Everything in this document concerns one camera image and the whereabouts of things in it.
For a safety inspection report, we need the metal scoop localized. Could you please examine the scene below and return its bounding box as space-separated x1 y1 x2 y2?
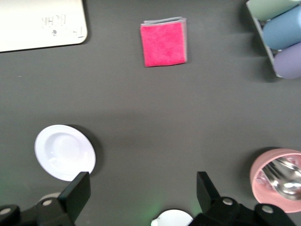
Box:
261 157 301 201

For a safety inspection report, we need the pink folded cloth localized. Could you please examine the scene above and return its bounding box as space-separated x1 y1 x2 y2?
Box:
140 16 188 68

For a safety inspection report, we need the white wire cup rack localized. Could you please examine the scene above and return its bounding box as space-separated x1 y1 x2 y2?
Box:
246 0 283 78

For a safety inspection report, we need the purple cup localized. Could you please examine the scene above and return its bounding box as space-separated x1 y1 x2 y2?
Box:
274 42 301 80

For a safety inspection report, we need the pale green cup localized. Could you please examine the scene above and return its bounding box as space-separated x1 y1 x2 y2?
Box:
247 0 301 21

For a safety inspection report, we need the cream bear print tray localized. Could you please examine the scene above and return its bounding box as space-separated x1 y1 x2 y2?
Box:
0 0 88 53

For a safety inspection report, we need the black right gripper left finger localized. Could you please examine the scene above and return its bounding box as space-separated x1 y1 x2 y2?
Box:
0 171 92 226

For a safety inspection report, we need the pink bowl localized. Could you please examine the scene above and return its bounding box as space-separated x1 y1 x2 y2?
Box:
249 148 301 214

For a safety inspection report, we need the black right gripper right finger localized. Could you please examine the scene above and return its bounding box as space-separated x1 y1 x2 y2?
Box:
194 171 299 226

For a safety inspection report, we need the blue cup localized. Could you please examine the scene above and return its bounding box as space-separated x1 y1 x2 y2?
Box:
262 6 301 50

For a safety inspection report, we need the white round plate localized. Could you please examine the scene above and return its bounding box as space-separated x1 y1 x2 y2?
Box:
34 124 96 182

